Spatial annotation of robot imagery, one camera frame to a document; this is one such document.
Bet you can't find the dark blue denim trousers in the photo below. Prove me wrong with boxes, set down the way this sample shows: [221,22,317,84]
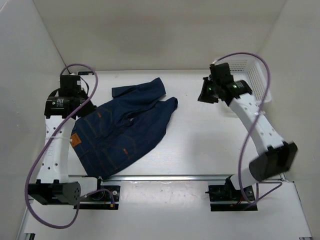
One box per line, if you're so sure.
[71,77,178,178]

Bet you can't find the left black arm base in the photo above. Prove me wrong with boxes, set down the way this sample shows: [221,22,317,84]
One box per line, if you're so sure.
[79,177,121,211]

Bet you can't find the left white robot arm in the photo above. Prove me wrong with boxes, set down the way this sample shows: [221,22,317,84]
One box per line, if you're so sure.
[27,75,105,206]

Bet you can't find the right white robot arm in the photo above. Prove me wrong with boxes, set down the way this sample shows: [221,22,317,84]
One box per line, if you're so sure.
[198,63,298,200]

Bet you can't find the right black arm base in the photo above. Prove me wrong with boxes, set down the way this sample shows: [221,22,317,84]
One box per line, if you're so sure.
[205,177,258,212]

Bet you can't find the white perforated plastic basket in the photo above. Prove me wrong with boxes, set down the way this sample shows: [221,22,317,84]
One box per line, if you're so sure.
[220,55,268,103]

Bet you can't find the aluminium rail frame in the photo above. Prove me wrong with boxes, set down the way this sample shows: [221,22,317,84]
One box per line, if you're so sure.
[17,175,313,240]

